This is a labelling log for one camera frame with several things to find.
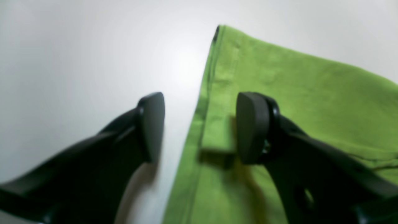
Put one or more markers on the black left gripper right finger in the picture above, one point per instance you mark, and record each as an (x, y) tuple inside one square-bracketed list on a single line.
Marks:
[(317, 183)]

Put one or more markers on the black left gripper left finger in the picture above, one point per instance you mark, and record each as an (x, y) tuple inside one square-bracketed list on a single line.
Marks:
[(85, 183)]

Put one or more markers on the green T-shirt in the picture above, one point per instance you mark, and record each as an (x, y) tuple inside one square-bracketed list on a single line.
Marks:
[(339, 104)]

